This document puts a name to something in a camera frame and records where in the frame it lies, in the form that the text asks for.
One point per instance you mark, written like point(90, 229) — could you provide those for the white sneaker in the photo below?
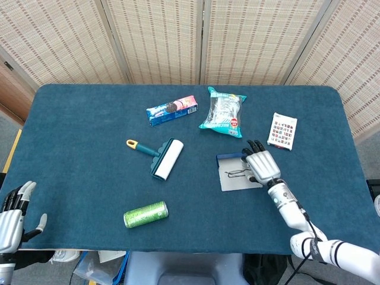
point(63, 256)

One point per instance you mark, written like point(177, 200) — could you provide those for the white patterned card pack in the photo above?
point(282, 132)

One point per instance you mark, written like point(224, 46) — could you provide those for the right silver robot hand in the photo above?
point(262, 166)

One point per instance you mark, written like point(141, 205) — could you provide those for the grey glasses case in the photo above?
point(231, 182)

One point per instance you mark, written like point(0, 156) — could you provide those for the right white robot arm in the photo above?
point(350, 255)

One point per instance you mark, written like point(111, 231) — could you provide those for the black bag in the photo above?
point(264, 268)

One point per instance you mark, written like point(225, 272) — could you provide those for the white notebook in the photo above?
point(111, 256)

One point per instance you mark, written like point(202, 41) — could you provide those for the black box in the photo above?
point(374, 187)

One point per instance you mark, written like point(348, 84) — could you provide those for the blue pink cookie box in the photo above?
point(172, 110)

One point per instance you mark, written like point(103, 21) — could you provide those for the green drink can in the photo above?
point(145, 214)

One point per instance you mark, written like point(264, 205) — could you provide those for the woven folding screen panel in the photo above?
point(157, 38)
point(353, 59)
point(255, 38)
point(59, 38)

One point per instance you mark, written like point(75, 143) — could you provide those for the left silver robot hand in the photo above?
point(9, 227)

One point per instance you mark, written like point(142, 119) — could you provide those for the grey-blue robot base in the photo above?
point(184, 267)

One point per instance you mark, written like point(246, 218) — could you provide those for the clear plastic bag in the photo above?
point(92, 268)

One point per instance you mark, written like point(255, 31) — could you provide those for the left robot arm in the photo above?
point(4, 273)

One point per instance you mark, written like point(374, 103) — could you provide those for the black wire eyeglasses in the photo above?
point(237, 171)

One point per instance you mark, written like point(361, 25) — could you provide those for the blue tablecloth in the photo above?
point(89, 178)

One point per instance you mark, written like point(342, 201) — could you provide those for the teal lint roller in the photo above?
point(169, 158)

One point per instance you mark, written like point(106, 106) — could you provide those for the teal plastic cutlery bag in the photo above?
point(221, 115)

